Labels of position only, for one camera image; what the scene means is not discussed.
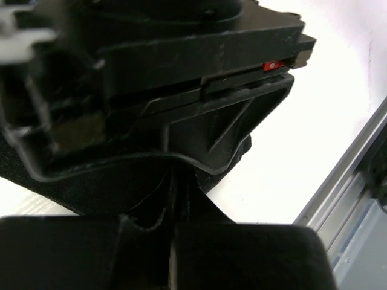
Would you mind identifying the aluminium front rail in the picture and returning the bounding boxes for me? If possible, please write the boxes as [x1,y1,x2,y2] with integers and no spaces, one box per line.
[294,100,386,268]

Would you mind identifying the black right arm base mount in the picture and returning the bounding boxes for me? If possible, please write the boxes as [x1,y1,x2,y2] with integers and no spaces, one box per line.
[365,139,386,213]

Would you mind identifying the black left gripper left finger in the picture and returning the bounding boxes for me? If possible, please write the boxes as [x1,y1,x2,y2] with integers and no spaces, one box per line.
[1,172,177,289]

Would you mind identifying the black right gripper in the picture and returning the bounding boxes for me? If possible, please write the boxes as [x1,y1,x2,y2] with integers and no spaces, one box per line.
[1,1,316,181]

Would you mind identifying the long black sock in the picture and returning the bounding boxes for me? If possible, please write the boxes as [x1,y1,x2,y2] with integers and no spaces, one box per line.
[1,134,252,215]

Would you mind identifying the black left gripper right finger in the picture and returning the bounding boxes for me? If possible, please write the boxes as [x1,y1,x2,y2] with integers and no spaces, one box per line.
[172,173,337,290]

